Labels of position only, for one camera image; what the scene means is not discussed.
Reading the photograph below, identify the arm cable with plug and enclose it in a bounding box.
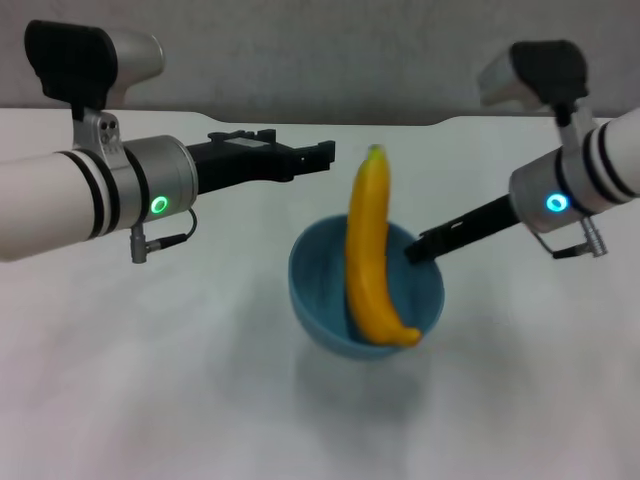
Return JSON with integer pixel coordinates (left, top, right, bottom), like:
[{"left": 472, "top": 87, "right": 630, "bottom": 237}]
[
  {"left": 534, "top": 214, "right": 609, "bottom": 260},
  {"left": 130, "top": 207, "right": 199, "bottom": 265}
]

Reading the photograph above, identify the yellow banana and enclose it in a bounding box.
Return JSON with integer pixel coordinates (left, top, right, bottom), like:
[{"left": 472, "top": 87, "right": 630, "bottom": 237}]
[{"left": 346, "top": 144, "right": 424, "bottom": 348}]

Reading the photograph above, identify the left arm cable with plug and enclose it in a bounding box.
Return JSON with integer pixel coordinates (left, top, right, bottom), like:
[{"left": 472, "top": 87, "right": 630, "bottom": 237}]
[{"left": 130, "top": 207, "right": 199, "bottom": 265}]

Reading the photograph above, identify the right arm cable with plug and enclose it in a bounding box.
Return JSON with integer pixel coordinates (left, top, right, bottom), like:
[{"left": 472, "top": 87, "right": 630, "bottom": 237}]
[{"left": 534, "top": 214, "right": 609, "bottom": 260}]

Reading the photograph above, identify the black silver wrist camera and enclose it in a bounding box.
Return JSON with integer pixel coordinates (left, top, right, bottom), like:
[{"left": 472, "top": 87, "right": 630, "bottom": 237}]
[
  {"left": 24, "top": 19, "right": 166, "bottom": 151},
  {"left": 478, "top": 39, "right": 595, "bottom": 146}
]

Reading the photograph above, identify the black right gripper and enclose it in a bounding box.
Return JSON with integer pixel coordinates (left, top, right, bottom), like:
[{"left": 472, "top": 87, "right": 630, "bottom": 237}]
[{"left": 403, "top": 195, "right": 519, "bottom": 264}]

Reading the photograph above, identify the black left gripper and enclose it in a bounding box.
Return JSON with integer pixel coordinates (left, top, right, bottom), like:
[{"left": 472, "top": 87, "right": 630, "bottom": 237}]
[{"left": 185, "top": 128, "right": 335, "bottom": 198}]

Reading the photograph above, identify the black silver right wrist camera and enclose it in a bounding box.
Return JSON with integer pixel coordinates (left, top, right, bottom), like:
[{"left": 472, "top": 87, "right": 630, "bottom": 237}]
[{"left": 478, "top": 39, "right": 595, "bottom": 146}]

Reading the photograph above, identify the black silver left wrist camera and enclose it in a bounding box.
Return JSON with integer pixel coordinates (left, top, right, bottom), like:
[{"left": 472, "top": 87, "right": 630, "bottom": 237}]
[{"left": 24, "top": 19, "right": 166, "bottom": 151}]

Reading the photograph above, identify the blue bowl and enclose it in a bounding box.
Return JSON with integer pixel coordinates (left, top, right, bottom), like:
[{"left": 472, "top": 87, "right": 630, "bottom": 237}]
[{"left": 288, "top": 213, "right": 446, "bottom": 362}]

